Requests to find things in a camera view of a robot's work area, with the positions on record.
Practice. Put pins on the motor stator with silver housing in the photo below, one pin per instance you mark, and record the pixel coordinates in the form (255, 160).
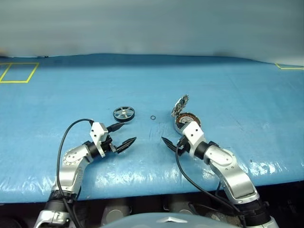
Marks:
(187, 117)

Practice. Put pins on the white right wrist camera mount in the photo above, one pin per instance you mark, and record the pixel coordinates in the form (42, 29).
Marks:
(194, 133)

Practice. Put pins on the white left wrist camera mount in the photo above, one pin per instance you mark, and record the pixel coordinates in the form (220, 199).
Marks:
(97, 133)

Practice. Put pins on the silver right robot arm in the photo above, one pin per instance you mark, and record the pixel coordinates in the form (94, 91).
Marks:
(232, 175)

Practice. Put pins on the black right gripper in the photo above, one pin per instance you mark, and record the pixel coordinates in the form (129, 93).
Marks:
(183, 146)

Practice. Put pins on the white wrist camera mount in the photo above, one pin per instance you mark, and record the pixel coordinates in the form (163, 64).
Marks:
(97, 133)
(194, 133)

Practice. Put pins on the blue plastic table cover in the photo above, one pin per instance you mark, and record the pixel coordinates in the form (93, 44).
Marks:
(152, 83)

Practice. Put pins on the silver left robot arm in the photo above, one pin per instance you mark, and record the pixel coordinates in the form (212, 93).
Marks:
(71, 171)

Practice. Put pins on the black spoked motor rotor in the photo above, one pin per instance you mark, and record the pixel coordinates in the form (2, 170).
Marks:
(124, 112)

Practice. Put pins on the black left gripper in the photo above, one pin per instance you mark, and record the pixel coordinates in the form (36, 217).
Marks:
(110, 146)

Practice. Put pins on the grey-blue robot chest shell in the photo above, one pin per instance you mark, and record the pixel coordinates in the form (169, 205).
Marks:
(142, 222)

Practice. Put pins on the grey rounded housing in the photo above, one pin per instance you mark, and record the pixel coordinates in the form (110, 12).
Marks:
(180, 209)
(116, 213)

